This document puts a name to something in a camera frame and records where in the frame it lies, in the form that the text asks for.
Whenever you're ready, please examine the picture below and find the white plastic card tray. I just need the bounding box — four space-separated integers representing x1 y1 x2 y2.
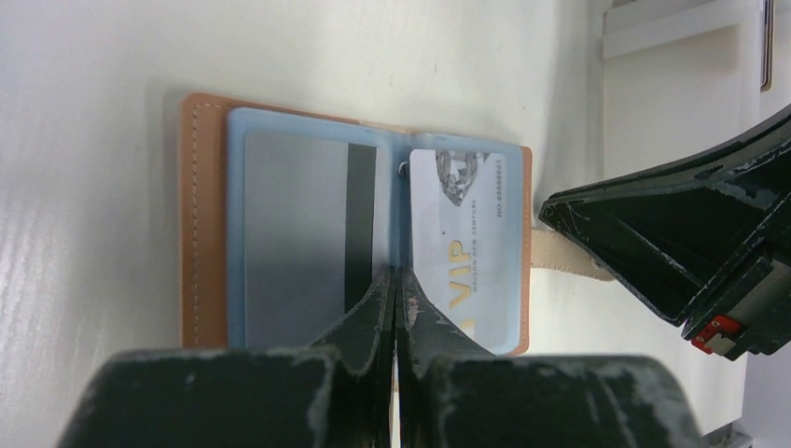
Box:
590 1 790 433

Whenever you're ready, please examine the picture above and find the tan leather card holder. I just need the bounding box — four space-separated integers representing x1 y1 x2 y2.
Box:
177 92 616 358

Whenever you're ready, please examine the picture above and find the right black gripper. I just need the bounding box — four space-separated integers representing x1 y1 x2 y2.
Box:
539 108 790 361

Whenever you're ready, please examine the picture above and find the silver VIP credit card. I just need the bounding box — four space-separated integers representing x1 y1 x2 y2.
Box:
409 149 511 348

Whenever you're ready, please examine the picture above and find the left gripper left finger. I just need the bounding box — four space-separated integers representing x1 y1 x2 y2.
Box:
59 268 396 447

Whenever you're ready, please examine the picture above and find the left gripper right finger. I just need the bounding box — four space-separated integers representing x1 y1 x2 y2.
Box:
395 268 701 447

